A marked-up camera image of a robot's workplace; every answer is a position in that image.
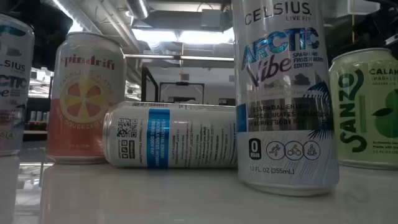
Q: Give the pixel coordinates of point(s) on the white Celsius Arctic Vibe can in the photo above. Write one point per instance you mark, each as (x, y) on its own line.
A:
(186, 140)
(286, 155)
(15, 93)

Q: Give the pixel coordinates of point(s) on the red-white Spindrift can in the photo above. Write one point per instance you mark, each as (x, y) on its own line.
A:
(84, 124)

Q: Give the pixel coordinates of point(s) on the green Sanzo can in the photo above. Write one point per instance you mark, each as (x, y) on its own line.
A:
(367, 124)

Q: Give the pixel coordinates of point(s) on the background storage rack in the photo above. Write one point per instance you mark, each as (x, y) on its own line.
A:
(38, 116)

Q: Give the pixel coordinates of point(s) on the wooden tray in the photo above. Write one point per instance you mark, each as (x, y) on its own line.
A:
(143, 87)

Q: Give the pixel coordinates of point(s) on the grey horizontal ceiling pipe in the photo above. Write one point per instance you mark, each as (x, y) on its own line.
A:
(186, 57)

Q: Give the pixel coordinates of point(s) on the bright ceiling light panel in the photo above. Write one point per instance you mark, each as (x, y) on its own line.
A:
(192, 36)

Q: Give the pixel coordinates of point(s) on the silver round duct pipe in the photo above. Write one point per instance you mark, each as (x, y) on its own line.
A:
(138, 7)

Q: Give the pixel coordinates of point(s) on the grey ceiling air duct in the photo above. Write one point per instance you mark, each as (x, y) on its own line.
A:
(186, 20)

